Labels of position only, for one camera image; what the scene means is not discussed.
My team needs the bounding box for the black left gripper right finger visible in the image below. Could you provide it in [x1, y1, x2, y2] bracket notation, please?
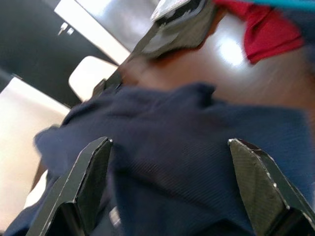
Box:
[227, 137, 315, 236]

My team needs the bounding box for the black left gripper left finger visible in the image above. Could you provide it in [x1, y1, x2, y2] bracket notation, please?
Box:
[24, 136, 114, 236]

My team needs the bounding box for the navy shirt white print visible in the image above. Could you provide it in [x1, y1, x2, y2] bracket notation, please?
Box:
[4, 83, 315, 236]

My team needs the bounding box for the blue plastic hanger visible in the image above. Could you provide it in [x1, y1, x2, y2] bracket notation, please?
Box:
[247, 0, 315, 10]

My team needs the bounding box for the brown wooden table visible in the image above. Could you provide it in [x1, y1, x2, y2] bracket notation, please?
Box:
[92, 0, 315, 116]

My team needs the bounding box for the red garment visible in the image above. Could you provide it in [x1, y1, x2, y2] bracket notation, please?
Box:
[213, 0, 305, 65]

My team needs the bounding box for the black laptop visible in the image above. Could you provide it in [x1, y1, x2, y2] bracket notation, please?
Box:
[130, 0, 219, 59]

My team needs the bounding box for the grey flat device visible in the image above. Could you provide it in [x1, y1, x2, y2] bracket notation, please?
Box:
[150, 0, 197, 23]

